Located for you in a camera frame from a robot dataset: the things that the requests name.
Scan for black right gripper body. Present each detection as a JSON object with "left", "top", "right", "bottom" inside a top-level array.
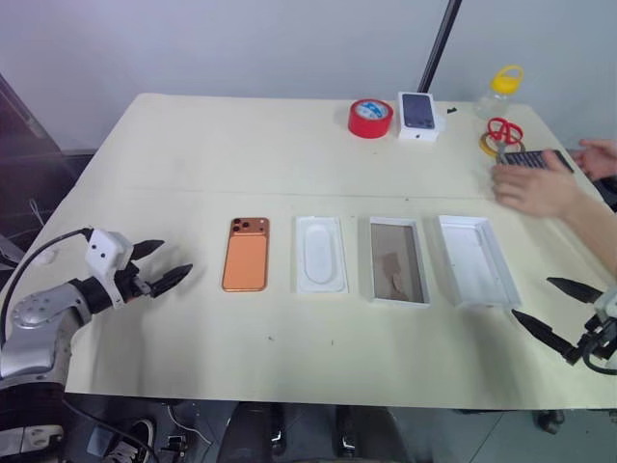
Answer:
[{"left": 562, "top": 315, "right": 617, "bottom": 368}]

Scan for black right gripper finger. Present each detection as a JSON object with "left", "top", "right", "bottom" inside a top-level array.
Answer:
[
  {"left": 547, "top": 277, "right": 604, "bottom": 305},
  {"left": 510, "top": 310, "right": 577, "bottom": 361}
]

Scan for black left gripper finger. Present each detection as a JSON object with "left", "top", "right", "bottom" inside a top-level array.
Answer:
[
  {"left": 149, "top": 263, "right": 194, "bottom": 297},
  {"left": 132, "top": 239, "right": 166, "bottom": 259}
]

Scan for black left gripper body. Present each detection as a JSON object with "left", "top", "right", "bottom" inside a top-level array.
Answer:
[{"left": 113, "top": 263, "right": 155, "bottom": 304}]

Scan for orange smartphone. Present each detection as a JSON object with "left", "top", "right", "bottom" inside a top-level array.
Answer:
[{"left": 221, "top": 216, "right": 271, "bottom": 293}]

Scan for white box lid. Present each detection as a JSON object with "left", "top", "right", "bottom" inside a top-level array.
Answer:
[{"left": 436, "top": 214, "right": 523, "bottom": 310}]

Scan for black keypad device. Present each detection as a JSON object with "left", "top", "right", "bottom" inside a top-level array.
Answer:
[{"left": 495, "top": 149, "right": 576, "bottom": 175}]

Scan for white moulded tray insert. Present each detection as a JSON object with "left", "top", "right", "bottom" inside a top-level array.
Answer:
[{"left": 294, "top": 215, "right": 349, "bottom": 294}]

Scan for white box base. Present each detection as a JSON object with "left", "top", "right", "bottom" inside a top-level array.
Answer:
[{"left": 368, "top": 215, "right": 432, "bottom": 309}]

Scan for white box with dark phone print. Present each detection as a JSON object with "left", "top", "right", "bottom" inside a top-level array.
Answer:
[{"left": 396, "top": 91, "right": 443, "bottom": 143}]

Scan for person's left hand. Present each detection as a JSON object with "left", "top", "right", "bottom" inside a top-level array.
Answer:
[{"left": 491, "top": 165, "right": 582, "bottom": 219}]

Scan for person's right hand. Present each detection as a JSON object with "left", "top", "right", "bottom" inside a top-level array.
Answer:
[{"left": 573, "top": 139, "right": 617, "bottom": 181}]

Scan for black caster wheel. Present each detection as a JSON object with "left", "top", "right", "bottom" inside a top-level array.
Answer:
[{"left": 532, "top": 409, "right": 566, "bottom": 434}]

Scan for black and white sneaker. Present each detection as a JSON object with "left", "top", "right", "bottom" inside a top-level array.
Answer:
[{"left": 101, "top": 418, "right": 156, "bottom": 463}]

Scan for yellow tape roll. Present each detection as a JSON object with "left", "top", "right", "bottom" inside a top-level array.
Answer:
[{"left": 478, "top": 132, "right": 526, "bottom": 158}]

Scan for clear jar with yellow lid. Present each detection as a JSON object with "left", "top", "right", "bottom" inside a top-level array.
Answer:
[{"left": 474, "top": 66, "right": 525, "bottom": 120}]

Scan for red tape roll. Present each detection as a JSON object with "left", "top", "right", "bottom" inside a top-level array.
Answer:
[{"left": 347, "top": 99, "right": 395, "bottom": 140}]

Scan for black metal pole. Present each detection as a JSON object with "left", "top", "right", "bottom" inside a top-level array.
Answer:
[{"left": 416, "top": 0, "right": 464, "bottom": 93}]

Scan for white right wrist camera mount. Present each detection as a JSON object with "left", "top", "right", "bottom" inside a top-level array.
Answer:
[{"left": 592, "top": 286, "right": 617, "bottom": 322}]

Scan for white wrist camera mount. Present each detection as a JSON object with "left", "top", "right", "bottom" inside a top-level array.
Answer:
[
  {"left": 592, "top": 286, "right": 617, "bottom": 322},
  {"left": 85, "top": 229, "right": 134, "bottom": 306}
]

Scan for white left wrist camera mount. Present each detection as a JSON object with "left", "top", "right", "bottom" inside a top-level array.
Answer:
[{"left": 85, "top": 229, "right": 134, "bottom": 306}]

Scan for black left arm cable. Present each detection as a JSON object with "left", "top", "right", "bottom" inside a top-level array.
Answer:
[{"left": 0, "top": 229, "right": 94, "bottom": 348}]

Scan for red handled scissors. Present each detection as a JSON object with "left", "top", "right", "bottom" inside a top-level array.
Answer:
[{"left": 486, "top": 117, "right": 525, "bottom": 165}]

